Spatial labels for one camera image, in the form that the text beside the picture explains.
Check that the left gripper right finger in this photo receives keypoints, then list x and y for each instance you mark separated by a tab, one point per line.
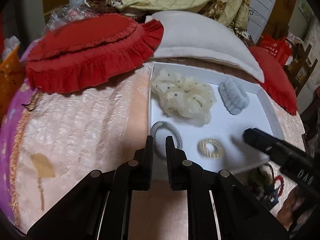
177	172

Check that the crumpled clear plastic bag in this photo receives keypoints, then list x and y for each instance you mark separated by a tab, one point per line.
65	15

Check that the white shallow cardboard tray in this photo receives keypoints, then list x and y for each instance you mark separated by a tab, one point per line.
226	128

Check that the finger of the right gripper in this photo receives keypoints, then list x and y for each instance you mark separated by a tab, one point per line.
263	142

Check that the red shopping bag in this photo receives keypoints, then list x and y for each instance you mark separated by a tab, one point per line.
279	49

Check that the orange plastic basket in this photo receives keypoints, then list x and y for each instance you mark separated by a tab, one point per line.
12	77

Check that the white pillow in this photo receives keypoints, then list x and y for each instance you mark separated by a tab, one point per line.
192	35

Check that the pink textured bedspread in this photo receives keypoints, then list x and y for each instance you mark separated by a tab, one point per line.
101	128

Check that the person's right hand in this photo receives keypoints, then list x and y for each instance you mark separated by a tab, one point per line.
296	210

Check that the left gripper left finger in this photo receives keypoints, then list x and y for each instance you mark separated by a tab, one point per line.
144	167

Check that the white plastic bag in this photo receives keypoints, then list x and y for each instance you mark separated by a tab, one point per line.
10	44

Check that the red pillow at right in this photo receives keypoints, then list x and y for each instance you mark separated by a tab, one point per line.
276	84

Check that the wooden chair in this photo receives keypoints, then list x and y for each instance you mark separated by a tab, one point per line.
300	65

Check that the pale blue fluffy scrunchie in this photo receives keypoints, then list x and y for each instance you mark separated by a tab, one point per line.
234	97

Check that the cream dotted organza scrunchie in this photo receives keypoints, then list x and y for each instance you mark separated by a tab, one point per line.
184	95

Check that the red ruffled cushion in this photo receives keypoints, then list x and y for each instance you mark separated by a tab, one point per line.
88	52

